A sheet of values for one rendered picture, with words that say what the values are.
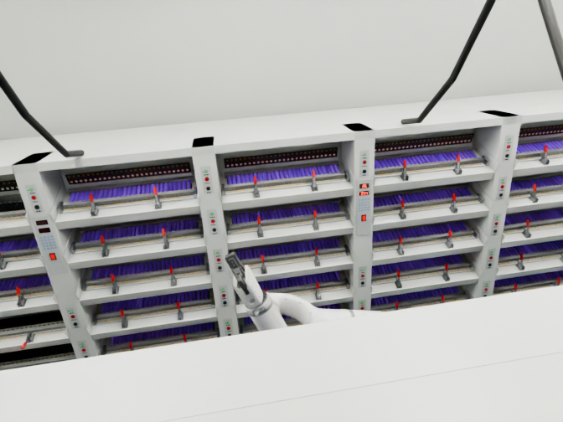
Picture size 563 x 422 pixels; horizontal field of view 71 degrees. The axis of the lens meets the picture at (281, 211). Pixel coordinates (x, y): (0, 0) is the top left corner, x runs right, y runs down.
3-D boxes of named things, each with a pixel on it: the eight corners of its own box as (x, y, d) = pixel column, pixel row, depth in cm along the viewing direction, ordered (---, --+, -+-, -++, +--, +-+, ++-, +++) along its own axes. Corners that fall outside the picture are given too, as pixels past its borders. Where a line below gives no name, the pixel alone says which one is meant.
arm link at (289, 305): (344, 291, 136) (256, 287, 132) (356, 321, 121) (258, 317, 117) (339, 313, 139) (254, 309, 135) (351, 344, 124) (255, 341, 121)
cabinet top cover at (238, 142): (521, 123, 181) (522, 115, 179) (13, 173, 156) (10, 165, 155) (493, 116, 199) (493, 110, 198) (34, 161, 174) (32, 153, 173)
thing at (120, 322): (218, 321, 198) (214, 306, 189) (93, 339, 191) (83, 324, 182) (216, 288, 213) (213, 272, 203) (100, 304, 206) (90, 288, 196)
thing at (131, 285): (213, 288, 191) (209, 270, 181) (82, 306, 184) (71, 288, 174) (211, 256, 205) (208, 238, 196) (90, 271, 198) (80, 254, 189)
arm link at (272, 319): (271, 291, 126) (273, 310, 117) (288, 321, 131) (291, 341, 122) (248, 302, 126) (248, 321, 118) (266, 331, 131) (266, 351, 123)
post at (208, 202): (253, 443, 232) (214, 146, 164) (237, 445, 231) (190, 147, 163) (250, 414, 250) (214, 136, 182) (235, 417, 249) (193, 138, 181)
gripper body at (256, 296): (246, 316, 116) (229, 288, 112) (245, 296, 125) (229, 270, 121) (269, 306, 115) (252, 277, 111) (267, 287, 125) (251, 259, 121)
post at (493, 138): (474, 402, 248) (522, 115, 179) (460, 404, 247) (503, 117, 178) (457, 378, 266) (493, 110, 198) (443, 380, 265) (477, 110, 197)
